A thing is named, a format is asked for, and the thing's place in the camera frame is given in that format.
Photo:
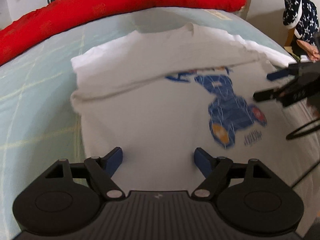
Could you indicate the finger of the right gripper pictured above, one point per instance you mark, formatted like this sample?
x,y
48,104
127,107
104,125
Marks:
x,y
280,74
266,95

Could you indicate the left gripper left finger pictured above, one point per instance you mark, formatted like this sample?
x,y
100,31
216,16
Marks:
x,y
100,171

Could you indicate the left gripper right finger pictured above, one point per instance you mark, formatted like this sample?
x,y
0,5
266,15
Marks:
x,y
215,171

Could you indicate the white printed t-shirt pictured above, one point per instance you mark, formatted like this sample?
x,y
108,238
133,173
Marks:
x,y
159,96

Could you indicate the pink cloth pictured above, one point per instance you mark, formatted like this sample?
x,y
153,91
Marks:
x,y
311,50

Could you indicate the navy star patterned garment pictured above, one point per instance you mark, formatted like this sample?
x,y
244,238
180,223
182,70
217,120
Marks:
x,y
301,16

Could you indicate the red quilt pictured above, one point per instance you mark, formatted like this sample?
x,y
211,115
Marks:
x,y
62,15

